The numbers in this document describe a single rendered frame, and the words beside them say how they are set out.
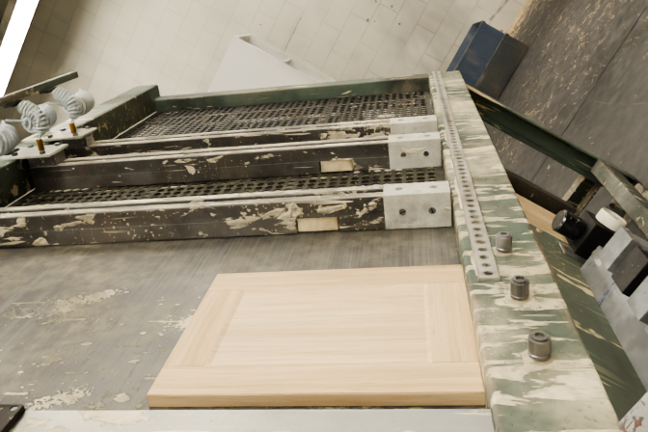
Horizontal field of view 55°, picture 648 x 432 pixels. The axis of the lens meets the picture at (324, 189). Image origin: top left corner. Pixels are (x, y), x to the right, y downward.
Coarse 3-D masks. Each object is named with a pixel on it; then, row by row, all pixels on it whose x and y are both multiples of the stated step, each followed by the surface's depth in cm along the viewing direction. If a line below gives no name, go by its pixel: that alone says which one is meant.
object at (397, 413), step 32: (32, 416) 72; (64, 416) 71; (96, 416) 70; (128, 416) 70; (160, 416) 69; (192, 416) 69; (224, 416) 68; (256, 416) 67; (288, 416) 67; (320, 416) 66; (352, 416) 66; (384, 416) 65; (416, 416) 65; (448, 416) 64; (480, 416) 64
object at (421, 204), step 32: (288, 192) 124; (320, 192) 122; (352, 192) 121; (384, 192) 118; (416, 192) 116; (448, 192) 115; (0, 224) 129; (32, 224) 128; (64, 224) 127; (96, 224) 126; (128, 224) 125; (160, 224) 125; (192, 224) 124; (224, 224) 123; (256, 224) 122; (288, 224) 121; (352, 224) 119; (384, 224) 118; (416, 224) 118; (448, 224) 117
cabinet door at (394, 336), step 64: (192, 320) 92; (256, 320) 90; (320, 320) 88; (384, 320) 87; (448, 320) 84; (192, 384) 77; (256, 384) 76; (320, 384) 75; (384, 384) 73; (448, 384) 72
